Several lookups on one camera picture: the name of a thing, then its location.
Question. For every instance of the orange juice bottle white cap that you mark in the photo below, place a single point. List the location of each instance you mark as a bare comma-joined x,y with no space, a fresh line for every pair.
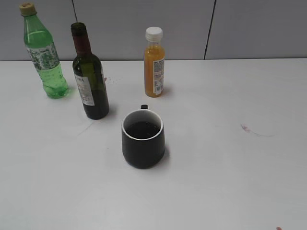
154,58

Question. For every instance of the black mug white interior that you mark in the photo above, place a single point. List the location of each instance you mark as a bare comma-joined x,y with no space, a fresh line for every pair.
143,138

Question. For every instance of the dark red wine bottle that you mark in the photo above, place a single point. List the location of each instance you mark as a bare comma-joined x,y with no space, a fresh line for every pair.
88,72

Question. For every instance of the green plastic soda bottle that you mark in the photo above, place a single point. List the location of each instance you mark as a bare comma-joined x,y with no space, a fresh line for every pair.
42,51

